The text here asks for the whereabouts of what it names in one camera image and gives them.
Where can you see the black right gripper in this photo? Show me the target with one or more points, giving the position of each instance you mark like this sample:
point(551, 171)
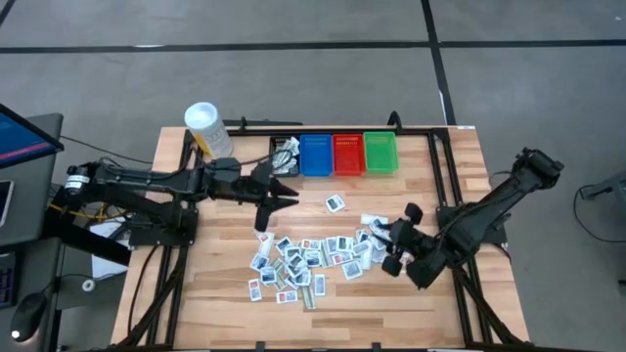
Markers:
point(413, 213)

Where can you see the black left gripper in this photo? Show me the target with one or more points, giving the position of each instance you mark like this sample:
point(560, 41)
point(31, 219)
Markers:
point(264, 215)

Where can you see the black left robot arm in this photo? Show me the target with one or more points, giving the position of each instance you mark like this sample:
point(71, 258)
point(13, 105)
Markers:
point(147, 178)

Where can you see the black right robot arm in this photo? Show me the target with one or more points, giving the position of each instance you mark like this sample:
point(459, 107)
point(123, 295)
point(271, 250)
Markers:
point(499, 205)

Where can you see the long plain white packet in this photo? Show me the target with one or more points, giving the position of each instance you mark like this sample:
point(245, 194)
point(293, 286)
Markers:
point(367, 261)
point(369, 218)
point(266, 249)

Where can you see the black slotted plastic basket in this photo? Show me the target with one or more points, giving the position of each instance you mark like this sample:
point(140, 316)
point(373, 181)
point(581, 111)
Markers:
point(270, 168)

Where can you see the blue slotted plastic basket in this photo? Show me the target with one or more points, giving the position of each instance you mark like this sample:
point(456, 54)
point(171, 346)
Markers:
point(316, 155)

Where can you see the red slotted plastic basket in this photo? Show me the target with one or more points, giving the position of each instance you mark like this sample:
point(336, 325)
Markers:
point(348, 154)

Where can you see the green slotted plastic basket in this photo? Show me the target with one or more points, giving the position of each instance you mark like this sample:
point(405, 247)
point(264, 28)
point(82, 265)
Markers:
point(381, 152)

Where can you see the white wipes canister yellow label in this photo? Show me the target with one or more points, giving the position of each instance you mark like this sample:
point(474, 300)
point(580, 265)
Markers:
point(208, 127)

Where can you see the white paper sheet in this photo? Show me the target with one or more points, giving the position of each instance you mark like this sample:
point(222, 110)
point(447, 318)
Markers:
point(105, 254)

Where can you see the black diagonal support beam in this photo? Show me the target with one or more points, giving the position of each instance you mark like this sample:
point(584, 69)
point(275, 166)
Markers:
point(93, 244)

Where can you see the white tape roll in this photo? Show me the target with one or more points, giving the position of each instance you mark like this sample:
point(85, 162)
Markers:
point(88, 285)

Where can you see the grey stand foot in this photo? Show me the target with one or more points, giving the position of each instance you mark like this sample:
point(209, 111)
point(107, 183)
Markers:
point(606, 186)

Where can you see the laptop with blue screen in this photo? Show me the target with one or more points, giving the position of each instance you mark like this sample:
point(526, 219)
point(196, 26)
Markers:
point(29, 195)

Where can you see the monitor with blue screen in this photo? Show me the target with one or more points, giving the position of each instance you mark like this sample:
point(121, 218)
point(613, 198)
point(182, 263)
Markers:
point(19, 137)

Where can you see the smartphone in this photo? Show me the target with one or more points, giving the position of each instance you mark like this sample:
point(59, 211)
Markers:
point(4, 201)

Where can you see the black computer mouse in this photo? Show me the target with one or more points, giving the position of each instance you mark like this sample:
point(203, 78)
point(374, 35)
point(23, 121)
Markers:
point(28, 315)

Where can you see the black keyboard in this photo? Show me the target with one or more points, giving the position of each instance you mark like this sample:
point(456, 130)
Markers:
point(6, 286)

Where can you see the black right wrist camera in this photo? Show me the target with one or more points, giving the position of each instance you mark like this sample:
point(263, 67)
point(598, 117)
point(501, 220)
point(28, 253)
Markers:
point(416, 244)

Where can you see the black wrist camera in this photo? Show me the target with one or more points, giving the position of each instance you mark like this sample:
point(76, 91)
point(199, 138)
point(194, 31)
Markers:
point(416, 244)
point(261, 171)

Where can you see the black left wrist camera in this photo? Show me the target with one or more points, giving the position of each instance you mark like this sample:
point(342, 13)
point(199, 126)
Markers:
point(261, 171)

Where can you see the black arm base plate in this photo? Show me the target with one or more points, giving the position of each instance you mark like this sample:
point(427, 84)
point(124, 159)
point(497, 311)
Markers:
point(147, 238)
point(501, 238)

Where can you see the black frame clamp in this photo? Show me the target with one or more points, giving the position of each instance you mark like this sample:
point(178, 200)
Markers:
point(394, 119)

